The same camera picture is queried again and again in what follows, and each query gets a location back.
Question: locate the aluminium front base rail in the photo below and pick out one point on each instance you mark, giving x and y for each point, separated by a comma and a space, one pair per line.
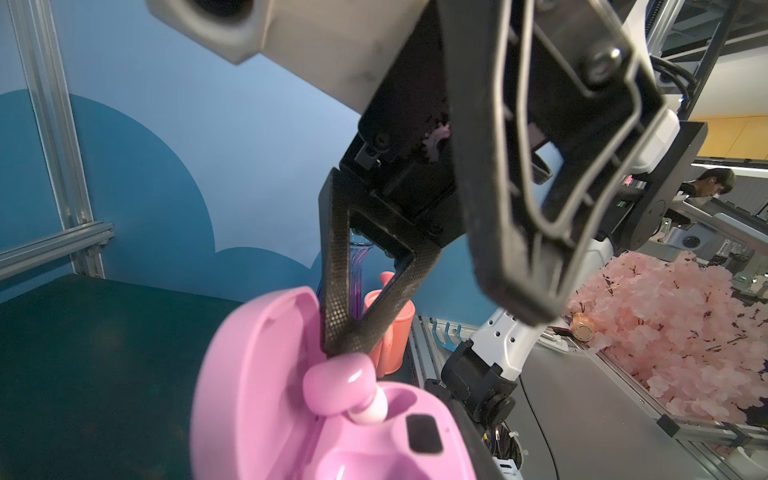
484, 370

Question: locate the aluminium back frame rail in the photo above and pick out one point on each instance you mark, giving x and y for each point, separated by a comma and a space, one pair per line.
26, 257

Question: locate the pink artificial blossom tree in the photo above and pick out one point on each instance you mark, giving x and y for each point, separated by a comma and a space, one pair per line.
676, 328

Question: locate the aluminium right corner post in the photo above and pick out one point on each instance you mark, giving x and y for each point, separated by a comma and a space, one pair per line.
37, 40

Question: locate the pink earbud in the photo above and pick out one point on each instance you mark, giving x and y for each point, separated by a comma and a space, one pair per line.
345, 384

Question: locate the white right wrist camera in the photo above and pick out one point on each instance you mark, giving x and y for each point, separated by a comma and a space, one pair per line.
343, 48

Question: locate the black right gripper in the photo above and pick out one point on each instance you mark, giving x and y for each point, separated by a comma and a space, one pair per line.
511, 122

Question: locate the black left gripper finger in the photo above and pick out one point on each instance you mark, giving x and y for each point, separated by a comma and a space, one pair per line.
485, 468

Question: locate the purple earbud charging case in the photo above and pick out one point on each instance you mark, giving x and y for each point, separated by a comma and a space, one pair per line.
249, 419

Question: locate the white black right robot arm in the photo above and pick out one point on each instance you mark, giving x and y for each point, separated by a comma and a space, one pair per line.
630, 218

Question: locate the pink toy watering can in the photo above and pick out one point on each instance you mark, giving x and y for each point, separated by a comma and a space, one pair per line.
387, 356

